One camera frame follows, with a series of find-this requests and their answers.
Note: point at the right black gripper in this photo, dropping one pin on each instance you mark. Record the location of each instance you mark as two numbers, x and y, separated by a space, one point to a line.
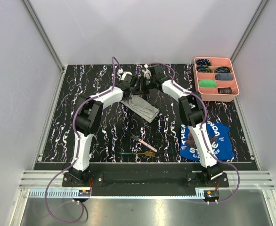
143 90

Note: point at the grey cloth napkin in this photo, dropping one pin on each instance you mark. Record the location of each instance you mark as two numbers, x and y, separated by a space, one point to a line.
141 107

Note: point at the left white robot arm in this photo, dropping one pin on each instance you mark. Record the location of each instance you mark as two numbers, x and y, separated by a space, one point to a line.
87 119

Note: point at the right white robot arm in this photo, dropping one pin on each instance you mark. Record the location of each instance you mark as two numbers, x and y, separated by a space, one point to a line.
193 114

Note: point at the green rolled sock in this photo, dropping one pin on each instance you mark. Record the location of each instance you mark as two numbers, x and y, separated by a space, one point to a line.
207 83

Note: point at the blue patterned sock middle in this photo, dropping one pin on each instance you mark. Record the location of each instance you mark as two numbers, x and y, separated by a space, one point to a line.
203 69

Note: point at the blue patterned sock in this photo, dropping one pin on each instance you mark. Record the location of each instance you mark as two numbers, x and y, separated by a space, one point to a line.
223 69
203 69
203 62

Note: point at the blue patterned sock top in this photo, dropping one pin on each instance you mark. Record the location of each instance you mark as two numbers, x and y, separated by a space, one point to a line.
203 62

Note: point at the pink divided organizer tray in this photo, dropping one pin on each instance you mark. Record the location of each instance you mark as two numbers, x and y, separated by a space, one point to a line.
215 79

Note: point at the dark blue rolled sock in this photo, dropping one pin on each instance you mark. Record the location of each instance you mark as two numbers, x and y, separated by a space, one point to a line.
224 77

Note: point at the blue patterned sock right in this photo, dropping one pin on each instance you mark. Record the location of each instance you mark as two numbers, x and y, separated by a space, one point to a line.
223 69

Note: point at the dark brown rolled sock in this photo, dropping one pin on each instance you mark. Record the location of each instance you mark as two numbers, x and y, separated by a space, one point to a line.
225 91

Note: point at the blue printed t-shirt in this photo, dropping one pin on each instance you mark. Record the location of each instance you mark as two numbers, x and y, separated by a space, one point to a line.
219 138

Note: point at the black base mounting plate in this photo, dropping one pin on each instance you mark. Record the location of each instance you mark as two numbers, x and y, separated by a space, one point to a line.
144 180

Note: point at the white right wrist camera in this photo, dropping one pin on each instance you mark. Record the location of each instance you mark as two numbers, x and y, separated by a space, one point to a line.
146 72

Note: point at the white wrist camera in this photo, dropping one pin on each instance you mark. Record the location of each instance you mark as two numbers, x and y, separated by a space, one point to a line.
122 74
146 72

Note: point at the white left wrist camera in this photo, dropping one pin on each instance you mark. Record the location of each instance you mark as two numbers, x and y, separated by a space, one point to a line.
122 74

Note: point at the pink-handled table knife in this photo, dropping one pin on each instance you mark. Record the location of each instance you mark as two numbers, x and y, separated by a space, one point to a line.
141 142

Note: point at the gold fork green handle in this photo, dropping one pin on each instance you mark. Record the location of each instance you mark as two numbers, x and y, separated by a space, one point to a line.
146 153

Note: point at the aluminium frame rail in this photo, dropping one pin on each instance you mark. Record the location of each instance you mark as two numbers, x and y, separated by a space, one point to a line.
40 29

